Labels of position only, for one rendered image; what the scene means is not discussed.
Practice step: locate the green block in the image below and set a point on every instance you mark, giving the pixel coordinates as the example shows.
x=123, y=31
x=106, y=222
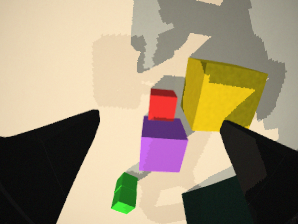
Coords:
x=124, y=200
x=126, y=180

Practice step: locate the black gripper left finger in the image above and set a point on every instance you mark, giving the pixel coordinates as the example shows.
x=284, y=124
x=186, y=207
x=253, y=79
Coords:
x=38, y=167

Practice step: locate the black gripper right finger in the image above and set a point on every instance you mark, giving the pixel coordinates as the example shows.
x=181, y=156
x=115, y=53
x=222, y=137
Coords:
x=267, y=172

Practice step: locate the purple cube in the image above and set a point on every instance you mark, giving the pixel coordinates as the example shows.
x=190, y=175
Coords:
x=163, y=145

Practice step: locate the yellow block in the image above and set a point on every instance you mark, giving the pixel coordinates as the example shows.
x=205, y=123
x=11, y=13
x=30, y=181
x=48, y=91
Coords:
x=215, y=91

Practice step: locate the red block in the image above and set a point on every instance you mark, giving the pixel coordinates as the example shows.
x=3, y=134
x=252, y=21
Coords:
x=162, y=104

